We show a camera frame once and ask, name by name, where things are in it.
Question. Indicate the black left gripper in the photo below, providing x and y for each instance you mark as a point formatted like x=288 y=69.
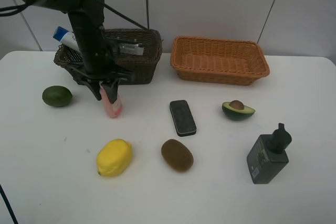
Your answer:
x=99 y=54

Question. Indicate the pink white-capped bottle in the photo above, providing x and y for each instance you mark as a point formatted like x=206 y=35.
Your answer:
x=112 y=109

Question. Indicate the green lime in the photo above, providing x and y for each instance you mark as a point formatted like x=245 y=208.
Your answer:
x=57 y=96

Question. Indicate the white blue-capped shampoo bottle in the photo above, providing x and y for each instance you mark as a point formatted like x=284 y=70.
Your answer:
x=66 y=38

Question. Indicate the yellow lemon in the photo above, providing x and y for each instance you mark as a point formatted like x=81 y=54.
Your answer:
x=114 y=158

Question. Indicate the black whiteboard eraser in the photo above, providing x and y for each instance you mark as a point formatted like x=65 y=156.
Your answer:
x=182 y=117

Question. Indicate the brown kiwi fruit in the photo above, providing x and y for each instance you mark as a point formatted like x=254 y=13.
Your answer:
x=177 y=155

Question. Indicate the halved avocado with pit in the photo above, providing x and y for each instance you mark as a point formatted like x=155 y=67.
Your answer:
x=237 y=111

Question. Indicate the dark green pump bottle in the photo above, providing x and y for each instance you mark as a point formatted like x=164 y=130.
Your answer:
x=268 y=155

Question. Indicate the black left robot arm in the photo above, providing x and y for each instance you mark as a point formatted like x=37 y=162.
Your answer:
x=80 y=12

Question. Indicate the dark brown wicker basket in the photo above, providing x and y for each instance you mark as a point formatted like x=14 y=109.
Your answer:
x=142 y=66

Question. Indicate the orange wicker basket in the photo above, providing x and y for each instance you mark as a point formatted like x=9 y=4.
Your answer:
x=237 y=62

